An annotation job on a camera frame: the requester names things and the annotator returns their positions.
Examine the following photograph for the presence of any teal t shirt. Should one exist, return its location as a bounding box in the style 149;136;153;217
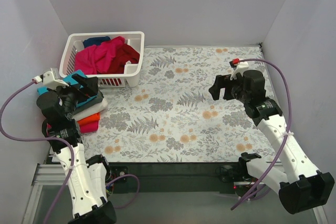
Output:
37;68;98;108

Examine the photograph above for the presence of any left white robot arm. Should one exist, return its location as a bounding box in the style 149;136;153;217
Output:
36;69;117;223

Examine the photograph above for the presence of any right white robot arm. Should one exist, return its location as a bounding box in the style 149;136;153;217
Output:
209;70;335;214

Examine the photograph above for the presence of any grey folded t shirt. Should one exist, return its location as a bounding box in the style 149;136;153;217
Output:
76;91;104;111

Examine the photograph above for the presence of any pink t shirt in basket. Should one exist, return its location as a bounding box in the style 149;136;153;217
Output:
74;36;125;74

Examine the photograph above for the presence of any white folded t shirt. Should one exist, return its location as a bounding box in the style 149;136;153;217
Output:
72;98;108;121

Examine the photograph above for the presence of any orange folded t shirt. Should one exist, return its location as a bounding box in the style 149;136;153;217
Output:
77;112;100;126

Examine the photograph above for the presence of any pink folded t shirt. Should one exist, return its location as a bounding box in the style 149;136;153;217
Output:
44;121;99;136

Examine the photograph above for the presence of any navy blue t shirt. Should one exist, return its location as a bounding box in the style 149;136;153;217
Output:
82;36;111;48

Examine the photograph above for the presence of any dark red t shirt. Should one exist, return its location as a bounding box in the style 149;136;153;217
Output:
107;44;140;74

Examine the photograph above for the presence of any floral patterned table mat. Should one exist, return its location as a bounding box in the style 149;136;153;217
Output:
82;46;275;163

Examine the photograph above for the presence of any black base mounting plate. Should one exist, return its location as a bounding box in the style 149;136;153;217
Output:
108;162;257;194

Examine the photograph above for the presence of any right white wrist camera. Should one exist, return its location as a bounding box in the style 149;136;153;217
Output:
229;58;249;80

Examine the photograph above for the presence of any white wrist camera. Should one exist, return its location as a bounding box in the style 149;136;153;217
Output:
32;68;62;90
229;58;249;80

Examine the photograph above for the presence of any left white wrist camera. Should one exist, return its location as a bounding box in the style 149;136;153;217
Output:
32;68;62;90

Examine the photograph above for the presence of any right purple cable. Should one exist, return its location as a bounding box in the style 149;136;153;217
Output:
230;58;292;211

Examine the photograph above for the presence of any aluminium frame rail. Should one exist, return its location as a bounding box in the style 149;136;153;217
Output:
22;164;65;223

